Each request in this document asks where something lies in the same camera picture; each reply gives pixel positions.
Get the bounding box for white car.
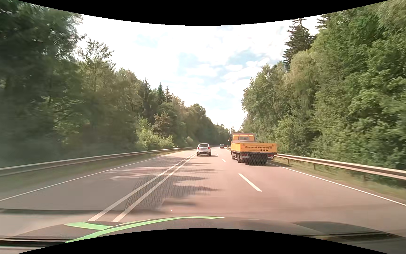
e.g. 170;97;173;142
196;143;212;157

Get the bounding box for yellow flatbed lorry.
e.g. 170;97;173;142
230;132;278;166

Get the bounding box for road markings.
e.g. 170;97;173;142
0;147;406;223

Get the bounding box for car's own bonnet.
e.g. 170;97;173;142
0;207;406;254

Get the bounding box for grey asphalt road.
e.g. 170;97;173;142
0;146;406;234

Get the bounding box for wood of green trees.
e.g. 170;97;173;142
240;0;406;174
0;0;230;170

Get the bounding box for metal guard rail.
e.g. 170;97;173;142
226;147;406;186
0;146;197;181

